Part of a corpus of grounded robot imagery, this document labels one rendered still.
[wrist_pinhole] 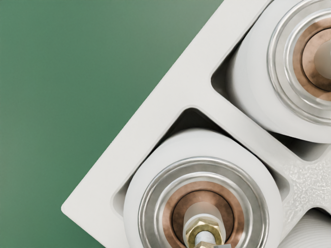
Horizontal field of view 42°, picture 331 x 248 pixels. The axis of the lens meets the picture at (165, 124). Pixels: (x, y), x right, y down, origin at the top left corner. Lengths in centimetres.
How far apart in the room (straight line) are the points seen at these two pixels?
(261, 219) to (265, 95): 7
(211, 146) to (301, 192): 10
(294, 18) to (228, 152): 8
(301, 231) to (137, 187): 15
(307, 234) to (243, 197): 10
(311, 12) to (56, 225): 39
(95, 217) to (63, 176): 20
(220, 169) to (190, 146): 2
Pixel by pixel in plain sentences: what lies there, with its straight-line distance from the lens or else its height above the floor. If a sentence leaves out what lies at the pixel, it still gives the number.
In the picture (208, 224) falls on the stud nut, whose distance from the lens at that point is 22.
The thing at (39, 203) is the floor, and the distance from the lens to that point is 54.
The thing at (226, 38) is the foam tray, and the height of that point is 18.
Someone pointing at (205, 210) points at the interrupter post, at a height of 27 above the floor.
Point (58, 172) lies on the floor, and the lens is 53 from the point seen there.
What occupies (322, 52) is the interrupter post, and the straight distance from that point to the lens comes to 25.
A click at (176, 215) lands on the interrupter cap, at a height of 25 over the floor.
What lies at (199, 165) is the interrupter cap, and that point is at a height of 25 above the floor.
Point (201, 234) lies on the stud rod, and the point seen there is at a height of 29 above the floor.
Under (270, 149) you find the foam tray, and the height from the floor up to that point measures 18.
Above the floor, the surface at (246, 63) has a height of 24.
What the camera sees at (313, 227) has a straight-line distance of 36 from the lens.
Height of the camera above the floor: 50
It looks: 86 degrees down
